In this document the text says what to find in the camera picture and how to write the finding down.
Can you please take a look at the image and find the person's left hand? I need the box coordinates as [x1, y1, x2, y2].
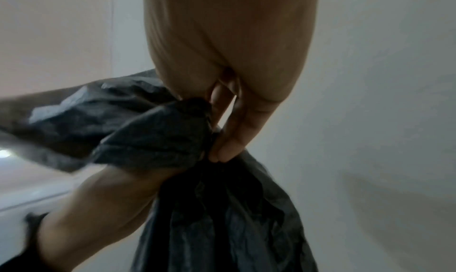
[37, 167, 174, 266]

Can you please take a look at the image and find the person's right hand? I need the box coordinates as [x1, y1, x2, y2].
[140, 0, 320, 163]

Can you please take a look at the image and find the black garbage bag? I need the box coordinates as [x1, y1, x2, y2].
[0, 69, 318, 272]

